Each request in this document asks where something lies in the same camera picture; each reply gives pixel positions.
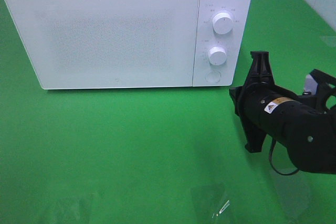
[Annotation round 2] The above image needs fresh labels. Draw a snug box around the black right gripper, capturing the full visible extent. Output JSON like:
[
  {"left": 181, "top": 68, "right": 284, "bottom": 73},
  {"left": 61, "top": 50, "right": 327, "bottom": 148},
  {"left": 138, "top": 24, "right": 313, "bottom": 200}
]
[{"left": 229, "top": 51, "right": 302, "bottom": 153}]

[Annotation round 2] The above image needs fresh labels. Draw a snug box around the white microwave door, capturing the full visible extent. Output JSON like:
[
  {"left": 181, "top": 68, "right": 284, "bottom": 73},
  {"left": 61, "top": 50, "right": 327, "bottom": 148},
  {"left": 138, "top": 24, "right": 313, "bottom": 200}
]
[{"left": 5, "top": 0, "right": 198, "bottom": 89}]

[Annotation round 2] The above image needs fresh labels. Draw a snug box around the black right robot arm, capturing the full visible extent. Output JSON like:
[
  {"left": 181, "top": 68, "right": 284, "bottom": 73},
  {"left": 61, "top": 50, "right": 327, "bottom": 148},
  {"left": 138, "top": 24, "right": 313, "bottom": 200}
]
[{"left": 229, "top": 51, "right": 335, "bottom": 174}]

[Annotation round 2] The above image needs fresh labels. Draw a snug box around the black camera cable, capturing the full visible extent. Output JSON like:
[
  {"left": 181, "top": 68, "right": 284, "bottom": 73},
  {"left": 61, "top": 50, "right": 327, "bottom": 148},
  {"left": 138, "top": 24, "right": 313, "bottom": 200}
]
[{"left": 268, "top": 140, "right": 300, "bottom": 176}]

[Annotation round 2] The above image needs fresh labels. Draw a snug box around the round white door button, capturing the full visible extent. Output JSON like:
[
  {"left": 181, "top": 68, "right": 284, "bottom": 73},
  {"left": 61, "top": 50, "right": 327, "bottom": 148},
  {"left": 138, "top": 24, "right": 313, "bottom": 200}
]
[{"left": 205, "top": 71, "right": 221, "bottom": 83}]

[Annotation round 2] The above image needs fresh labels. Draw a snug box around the white microwave knob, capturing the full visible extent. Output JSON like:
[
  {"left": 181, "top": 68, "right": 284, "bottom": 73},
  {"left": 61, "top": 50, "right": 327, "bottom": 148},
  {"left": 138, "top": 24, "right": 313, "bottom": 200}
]
[
  {"left": 208, "top": 47, "right": 227, "bottom": 66},
  {"left": 212, "top": 11, "right": 234, "bottom": 35}
]

